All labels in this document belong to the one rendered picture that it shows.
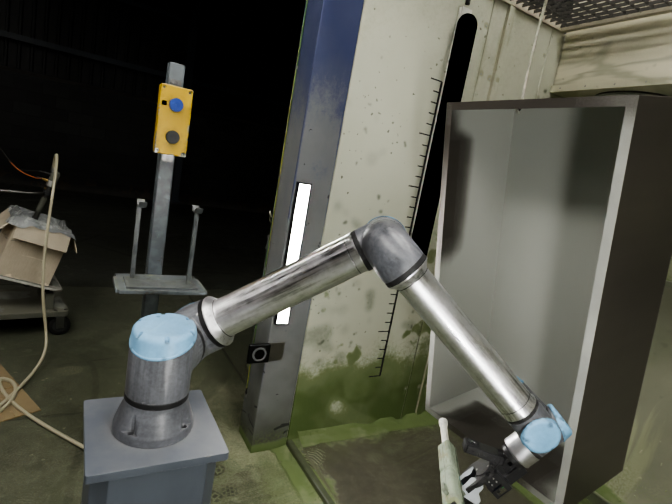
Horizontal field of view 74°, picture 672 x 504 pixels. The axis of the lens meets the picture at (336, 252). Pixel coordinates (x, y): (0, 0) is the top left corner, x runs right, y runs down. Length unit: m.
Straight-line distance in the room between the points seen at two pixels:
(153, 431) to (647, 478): 2.02
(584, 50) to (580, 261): 1.40
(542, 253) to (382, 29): 1.13
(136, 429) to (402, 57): 1.74
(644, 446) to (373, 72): 2.02
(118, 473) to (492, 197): 1.49
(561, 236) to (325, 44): 1.16
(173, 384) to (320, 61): 1.34
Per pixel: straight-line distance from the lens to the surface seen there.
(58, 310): 3.38
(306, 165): 1.90
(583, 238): 1.74
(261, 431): 2.27
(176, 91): 1.90
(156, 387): 1.16
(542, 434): 1.21
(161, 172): 1.95
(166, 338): 1.12
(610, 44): 2.78
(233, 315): 1.23
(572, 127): 1.75
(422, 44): 2.24
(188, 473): 1.22
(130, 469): 1.16
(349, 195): 2.02
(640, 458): 2.53
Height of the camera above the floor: 1.34
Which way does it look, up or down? 10 degrees down
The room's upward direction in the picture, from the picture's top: 10 degrees clockwise
